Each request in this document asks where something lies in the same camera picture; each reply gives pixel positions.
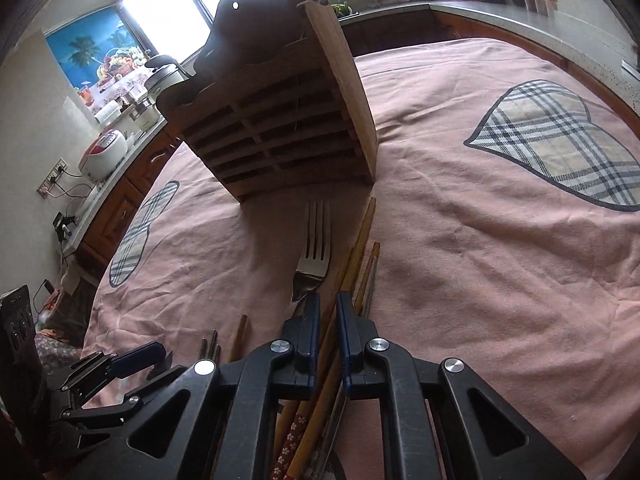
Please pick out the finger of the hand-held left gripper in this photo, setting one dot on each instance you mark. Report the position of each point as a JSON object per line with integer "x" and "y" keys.
{"x": 100, "y": 406}
{"x": 140, "y": 355}

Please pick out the metal chopstick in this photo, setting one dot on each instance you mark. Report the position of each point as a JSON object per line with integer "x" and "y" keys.
{"x": 203, "y": 350}
{"x": 213, "y": 345}
{"x": 369, "y": 290}

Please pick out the green vegetables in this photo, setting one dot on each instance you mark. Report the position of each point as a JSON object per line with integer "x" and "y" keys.
{"x": 342, "y": 8}

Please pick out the metal fork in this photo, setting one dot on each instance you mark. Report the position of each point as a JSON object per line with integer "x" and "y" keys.
{"x": 312, "y": 255}

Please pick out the wall socket strip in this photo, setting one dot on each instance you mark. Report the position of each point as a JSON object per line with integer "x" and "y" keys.
{"x": 52, "y": 178}

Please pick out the row of spice jars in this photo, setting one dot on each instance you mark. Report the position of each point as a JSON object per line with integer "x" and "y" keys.
{"x": 540, "y": 3}

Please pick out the white paper towel roll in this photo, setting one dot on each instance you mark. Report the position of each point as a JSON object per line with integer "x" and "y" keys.
{"x": 107, "y": 113}

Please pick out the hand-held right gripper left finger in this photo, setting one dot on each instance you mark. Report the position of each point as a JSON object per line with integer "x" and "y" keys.
{"x": 314, "y": 322}

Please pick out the small white electric pot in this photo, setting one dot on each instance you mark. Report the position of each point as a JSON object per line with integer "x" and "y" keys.
{"x": 144, "y": 112}

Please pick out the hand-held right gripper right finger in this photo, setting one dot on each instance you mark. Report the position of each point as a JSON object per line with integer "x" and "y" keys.
{"x": 343, "y": 332}

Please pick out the large white cooker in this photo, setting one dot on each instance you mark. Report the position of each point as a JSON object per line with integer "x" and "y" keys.
{"x": 166, "y": 74}

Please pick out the tropical beach wall poster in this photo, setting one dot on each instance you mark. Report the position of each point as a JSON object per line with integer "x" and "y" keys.
{"x": 85, "y": 45}

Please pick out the red and white rice cooker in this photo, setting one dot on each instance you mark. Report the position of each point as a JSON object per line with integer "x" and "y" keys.
{"x": 102, "y": 152}

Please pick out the wooden utensil holder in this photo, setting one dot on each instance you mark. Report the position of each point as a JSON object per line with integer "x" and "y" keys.
{"x": 280, "y": 125}

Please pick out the black charger device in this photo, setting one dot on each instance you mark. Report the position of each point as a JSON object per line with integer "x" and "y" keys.
{"x": 64, "y": 226}

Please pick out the kitchen window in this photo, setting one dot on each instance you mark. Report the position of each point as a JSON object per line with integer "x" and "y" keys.
{"x": 160, "y": 5}

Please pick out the pink tablecloth with plaid hearts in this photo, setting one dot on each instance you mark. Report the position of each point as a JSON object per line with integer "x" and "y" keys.
{"x": 475, "y": 270}

